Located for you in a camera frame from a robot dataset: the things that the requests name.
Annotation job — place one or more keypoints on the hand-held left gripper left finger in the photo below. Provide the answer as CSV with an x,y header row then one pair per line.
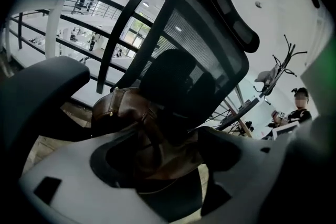
x,y
71,191

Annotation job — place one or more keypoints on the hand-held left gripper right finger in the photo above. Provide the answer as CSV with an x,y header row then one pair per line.
x,y
262,181

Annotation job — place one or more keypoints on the brown leather bag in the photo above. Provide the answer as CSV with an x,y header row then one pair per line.
x,y
168,154

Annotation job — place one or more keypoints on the black mesh office chair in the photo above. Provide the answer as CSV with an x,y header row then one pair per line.
x,y
199,42

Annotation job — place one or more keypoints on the white laptop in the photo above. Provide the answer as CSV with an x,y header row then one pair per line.
x,y
284,129

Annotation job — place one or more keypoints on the wooden desk with metal legs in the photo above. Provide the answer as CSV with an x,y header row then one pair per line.
x,y
242,112

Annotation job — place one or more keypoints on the grey garment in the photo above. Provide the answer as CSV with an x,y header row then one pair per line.
x,y
269,74

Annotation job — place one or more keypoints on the black coat rack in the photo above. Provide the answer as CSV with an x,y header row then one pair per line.
x,y
284,60

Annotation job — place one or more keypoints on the black metal railing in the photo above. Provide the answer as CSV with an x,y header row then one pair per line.
x,y
76,46

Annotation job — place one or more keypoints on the white pillar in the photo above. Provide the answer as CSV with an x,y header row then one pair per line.
x,y
53,31

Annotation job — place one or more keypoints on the round ceiling sensor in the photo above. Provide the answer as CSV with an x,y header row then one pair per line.
x,y
258,4

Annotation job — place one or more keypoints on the black window frame post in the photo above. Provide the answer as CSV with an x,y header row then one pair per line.
x,y
118,39

